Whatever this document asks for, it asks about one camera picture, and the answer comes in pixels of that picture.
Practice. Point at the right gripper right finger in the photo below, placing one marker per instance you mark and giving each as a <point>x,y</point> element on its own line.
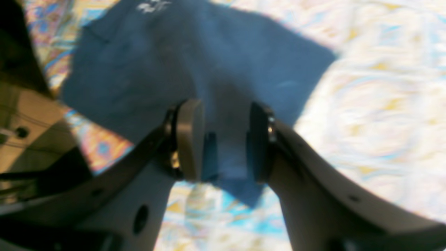
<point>323,210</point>

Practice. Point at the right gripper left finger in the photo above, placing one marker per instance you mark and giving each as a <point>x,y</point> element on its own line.
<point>121,209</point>

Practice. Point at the dark blue t-shirt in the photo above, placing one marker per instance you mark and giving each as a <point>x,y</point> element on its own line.
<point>144,56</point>

